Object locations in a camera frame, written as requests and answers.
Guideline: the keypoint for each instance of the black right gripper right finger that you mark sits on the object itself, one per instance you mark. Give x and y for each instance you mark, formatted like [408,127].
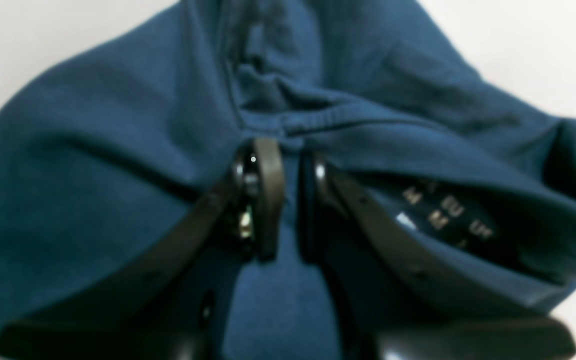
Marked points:
[394,300]

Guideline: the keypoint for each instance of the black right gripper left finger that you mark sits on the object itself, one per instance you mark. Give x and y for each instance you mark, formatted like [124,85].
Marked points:
[171,302]

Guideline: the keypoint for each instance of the dark blue t-shirt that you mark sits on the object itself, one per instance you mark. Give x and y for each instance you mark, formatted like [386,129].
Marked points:
[102,155]

